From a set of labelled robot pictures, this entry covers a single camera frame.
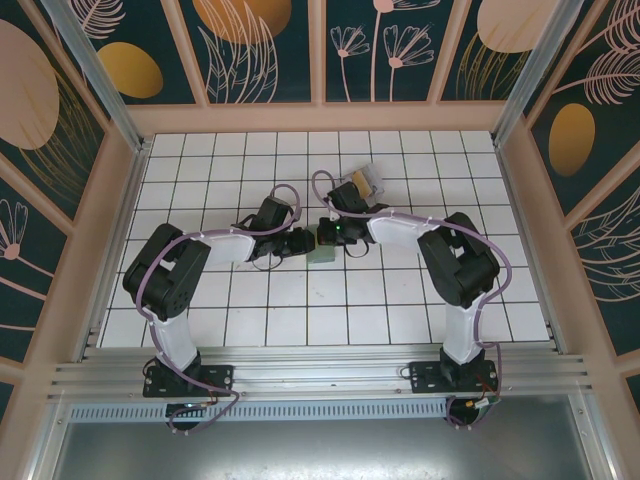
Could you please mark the clear bag with orange item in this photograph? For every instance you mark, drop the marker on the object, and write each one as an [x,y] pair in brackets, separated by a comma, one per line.
[375,175]

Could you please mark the green card holder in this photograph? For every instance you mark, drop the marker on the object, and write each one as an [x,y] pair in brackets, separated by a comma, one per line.
[320,256]

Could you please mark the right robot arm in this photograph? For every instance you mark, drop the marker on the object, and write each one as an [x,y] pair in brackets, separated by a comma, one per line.
[460,265]

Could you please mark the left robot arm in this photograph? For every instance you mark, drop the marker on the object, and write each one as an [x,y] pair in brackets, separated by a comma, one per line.
[165,280]

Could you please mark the orange card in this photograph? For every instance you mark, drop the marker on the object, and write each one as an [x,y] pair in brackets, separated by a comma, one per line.
[361,181]

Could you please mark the black electronics board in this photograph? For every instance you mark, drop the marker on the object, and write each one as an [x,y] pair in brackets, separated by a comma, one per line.
[180,424]
[482,407]

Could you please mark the grey metal sheet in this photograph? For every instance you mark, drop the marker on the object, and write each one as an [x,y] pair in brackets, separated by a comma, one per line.
[320,450]

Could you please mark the aluminium mounting rail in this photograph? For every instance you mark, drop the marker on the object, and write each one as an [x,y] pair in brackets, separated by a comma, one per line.
[320,370]

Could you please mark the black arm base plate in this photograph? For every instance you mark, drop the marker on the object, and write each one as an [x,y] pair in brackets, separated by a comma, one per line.
[425,382]
[220,380]

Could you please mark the aluminium frame post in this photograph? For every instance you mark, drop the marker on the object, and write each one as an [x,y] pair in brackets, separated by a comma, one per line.
[105,85]
[537,75]

